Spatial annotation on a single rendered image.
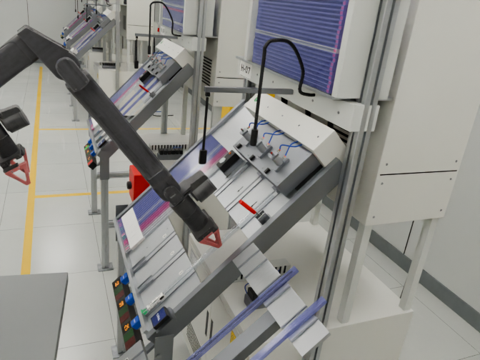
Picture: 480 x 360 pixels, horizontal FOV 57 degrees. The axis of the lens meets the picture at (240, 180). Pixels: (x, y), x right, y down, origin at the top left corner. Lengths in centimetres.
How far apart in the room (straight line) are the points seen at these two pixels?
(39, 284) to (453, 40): 151
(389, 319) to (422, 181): 53
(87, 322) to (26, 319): 91
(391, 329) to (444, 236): 133
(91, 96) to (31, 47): 15
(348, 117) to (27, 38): 74
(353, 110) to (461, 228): 186
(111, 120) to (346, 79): 57
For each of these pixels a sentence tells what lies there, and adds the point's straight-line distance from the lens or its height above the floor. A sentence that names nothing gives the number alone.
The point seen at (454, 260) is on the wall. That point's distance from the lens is 297.
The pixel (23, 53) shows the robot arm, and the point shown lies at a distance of 99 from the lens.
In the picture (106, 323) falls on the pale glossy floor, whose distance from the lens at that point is 245.
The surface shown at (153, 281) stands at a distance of 142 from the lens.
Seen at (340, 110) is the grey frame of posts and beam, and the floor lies 135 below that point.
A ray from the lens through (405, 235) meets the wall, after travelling 323.
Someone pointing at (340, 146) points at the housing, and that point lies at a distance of 123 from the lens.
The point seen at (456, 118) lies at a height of 133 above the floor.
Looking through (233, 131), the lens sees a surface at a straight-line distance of 169.
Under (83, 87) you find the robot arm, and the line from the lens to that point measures 98.
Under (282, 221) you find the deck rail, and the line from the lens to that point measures 121.
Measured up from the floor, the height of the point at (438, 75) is 146.
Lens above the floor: 159
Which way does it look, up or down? 22 degrees down
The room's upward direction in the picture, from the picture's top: 7 degrees clockwise
